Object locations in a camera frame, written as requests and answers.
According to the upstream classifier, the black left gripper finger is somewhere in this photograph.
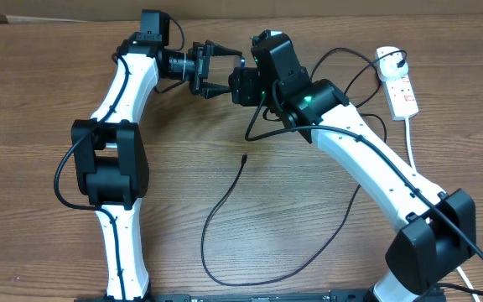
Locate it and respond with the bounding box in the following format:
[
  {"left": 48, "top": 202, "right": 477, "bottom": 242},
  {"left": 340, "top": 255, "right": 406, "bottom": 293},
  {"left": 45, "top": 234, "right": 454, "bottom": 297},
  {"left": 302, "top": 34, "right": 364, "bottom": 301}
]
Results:
[
  {"left": 205, "top": 40, "right": 242, "bottom": 58},
  {"left": 203, "top": 82, "right": 231, "bottom": 99}
]

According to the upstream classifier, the black charging cable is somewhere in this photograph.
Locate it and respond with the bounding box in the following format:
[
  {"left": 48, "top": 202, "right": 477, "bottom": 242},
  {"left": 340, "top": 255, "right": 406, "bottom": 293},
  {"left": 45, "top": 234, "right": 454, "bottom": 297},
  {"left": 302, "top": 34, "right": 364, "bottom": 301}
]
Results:
[{"left": 200, "top": 47, "right": 408, "bottom": 288}]

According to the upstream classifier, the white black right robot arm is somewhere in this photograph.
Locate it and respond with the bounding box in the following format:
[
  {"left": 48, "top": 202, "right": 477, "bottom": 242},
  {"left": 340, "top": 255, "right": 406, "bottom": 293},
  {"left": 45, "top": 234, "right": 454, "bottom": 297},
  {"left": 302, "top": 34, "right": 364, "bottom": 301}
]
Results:
[{"left": 229, "top": 30, "right": 477, "bottom": 301}]

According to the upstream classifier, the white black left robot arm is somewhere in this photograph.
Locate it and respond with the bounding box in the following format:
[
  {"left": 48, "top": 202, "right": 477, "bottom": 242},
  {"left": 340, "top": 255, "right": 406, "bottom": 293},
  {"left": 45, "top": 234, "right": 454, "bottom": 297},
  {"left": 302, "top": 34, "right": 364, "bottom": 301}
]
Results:
[{"left": 69, "top": 9, "right": 242, "bottom": 301}]

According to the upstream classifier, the white charger plug adapter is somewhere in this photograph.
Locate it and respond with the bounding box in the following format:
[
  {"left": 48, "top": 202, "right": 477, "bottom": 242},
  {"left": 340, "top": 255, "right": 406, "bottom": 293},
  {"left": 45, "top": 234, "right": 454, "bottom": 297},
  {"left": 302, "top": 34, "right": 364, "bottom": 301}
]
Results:
[{"left": 375, "top": 46, "right": 408, "bottom": 82}]

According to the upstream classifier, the white power strip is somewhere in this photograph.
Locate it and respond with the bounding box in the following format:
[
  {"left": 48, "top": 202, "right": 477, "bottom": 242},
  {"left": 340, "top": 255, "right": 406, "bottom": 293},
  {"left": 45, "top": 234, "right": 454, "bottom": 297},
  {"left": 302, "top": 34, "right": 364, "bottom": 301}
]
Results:
[{"left": 383, "top": 75, "right": 419, "bottom": 121}]

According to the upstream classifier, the white power strip cord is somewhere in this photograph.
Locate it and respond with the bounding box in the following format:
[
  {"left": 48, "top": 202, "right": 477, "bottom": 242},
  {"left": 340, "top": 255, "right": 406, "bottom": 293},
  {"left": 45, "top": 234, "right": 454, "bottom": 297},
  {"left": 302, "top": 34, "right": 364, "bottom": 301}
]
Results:
[{"left": 403, "top": 117, "right": 481, "bottom": 302}]

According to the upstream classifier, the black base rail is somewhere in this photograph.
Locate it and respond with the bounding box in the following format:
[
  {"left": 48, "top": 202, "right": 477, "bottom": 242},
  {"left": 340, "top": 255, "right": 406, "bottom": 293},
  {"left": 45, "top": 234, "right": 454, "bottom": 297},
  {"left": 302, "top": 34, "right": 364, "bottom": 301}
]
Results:
[{"left": 73, "top": 288, "right": 447, "bottom": 302}]

